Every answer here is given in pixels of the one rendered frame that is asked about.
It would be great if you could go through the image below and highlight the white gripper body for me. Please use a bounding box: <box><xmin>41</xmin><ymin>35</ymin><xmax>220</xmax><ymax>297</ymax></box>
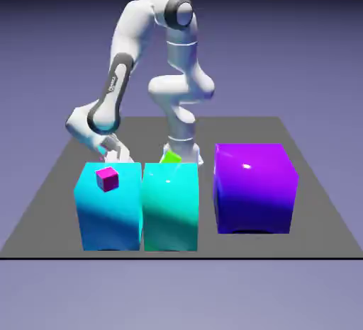
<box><xmin>104</xmin><ymin>144</ymin><xmax>135</xmax><ymax>164</ymax></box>

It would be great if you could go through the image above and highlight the small magenta cube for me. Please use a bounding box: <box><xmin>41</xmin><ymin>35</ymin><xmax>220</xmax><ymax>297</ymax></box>
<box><xmin>95</xmin><ymin>166</ymin><xmax>120</xmax><ymax>193</ymax></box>

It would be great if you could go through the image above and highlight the small green cube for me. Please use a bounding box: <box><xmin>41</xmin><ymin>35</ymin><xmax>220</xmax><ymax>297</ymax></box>
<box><xmin>159</xmin><ymin>150</ymin><xmax>183</xmax><ymax>164</ymax></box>

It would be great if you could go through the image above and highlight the large cyan box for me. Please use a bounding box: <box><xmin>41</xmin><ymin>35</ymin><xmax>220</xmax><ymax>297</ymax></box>
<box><xmin>73</xmin><ymin>161</ymin><xmax>143</xmax><ymax>251</ymax></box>

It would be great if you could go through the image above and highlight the large teal box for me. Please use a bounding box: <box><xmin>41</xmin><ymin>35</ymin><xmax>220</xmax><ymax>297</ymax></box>
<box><xmin>140</xmin><ymin>161</ymin><xmax>200</xmax><ymax>252</ymax></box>

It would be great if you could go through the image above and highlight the large purple box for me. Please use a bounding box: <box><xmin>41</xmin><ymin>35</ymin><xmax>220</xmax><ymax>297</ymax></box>
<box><xmin>213</xmin><ymin>142</ymin><xmax>300</xmax><ymax>235</ymax></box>

